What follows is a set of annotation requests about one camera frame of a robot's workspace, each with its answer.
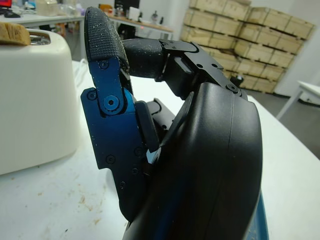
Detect white office desk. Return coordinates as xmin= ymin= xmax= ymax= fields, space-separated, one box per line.
xmin=17 ymin=13 xmax=86 ymax=61

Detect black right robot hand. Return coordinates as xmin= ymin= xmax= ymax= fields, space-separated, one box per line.
xmin=80 ymin=6 xmax=263 ymax=240

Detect brown bread slice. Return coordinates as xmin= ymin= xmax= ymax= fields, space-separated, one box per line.
xmin=0 ymin=21 xmax=32 ymax=46

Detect stacked wooden crates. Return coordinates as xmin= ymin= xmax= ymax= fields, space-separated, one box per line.
xmin=179 ymin=0 xmax=316 ymax=95

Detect white toaster power cord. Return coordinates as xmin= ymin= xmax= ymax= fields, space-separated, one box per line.
xmin=73 ymin=58 xmax=90 ymax=86

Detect cream two-slot toaster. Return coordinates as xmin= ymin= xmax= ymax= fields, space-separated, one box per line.
xmin=0 ymin=27 xmax=80 ymax=176

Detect wooden-top white-frame table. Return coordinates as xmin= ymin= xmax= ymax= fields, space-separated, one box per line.
xmin=107 ymin=13 xmax=175 ymax=41

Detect black trash bin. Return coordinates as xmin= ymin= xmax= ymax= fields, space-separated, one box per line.
xmin=229 ymin=74 xmax=245 ymax=88

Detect plain white side table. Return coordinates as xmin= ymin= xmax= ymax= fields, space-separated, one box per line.
xmin=276 ymin=80 xmax=320 ymax=121

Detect blue plastic tray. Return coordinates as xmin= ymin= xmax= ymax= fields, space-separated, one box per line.
xmin=243 ymin=192 xmax=271 ymax=240

